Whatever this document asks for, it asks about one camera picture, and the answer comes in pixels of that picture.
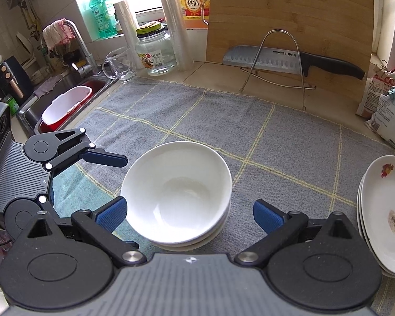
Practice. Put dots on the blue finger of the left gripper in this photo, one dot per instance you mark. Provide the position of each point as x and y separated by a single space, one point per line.
20 212
59 150

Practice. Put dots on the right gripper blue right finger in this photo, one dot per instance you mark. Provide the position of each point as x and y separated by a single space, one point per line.
282 229

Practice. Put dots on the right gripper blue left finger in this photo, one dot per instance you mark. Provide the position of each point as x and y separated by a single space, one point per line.
96 227

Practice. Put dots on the white ceramic bowl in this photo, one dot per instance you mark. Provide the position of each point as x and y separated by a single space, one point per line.
199 242
177 192

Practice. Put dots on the white plate with fruit print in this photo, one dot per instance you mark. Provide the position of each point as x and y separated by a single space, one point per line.
378 208

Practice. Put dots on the steel kitchen faucet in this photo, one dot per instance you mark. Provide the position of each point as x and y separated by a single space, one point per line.
83 48

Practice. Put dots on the stainless steel sink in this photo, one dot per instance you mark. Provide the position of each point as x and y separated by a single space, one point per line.
29 114

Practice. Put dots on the white colander basket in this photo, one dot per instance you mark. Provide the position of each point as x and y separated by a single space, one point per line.
65 105

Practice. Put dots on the small green bottle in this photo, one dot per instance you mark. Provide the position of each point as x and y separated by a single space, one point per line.
12 103

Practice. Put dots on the grey checked dish mat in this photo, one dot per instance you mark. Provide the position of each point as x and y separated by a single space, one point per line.
291 159

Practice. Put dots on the red wash basin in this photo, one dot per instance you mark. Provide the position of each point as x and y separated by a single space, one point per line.
97 84

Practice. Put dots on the black air fryer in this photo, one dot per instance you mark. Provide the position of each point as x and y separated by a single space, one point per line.
14 81

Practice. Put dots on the clear glass mug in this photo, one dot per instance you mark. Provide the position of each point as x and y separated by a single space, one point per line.
118 65

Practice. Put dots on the pink white dish cloth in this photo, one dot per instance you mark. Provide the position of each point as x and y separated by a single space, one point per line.
57 33

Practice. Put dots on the green dish soap bottle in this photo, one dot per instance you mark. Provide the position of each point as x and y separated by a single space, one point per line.
104 18

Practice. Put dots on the large glass jar green lid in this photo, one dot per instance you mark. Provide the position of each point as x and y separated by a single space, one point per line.
154 48

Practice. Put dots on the cling film roll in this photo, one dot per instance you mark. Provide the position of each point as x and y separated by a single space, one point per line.
129 24

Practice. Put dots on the white blue salt bag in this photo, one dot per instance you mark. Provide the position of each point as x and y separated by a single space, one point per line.
382 121

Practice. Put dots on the orange white clipped bag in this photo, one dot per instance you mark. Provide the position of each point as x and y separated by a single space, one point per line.
379 81

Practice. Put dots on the stack of plastic cups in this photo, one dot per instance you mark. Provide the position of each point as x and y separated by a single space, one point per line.
180 42

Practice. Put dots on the bamboo cutting board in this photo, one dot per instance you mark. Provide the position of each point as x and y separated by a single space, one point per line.
340 29

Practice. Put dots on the metal wire board rack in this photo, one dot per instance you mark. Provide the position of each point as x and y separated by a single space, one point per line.
270 59

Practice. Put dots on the black handled kitchen knife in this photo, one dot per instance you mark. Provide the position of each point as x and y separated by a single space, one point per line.
331 65

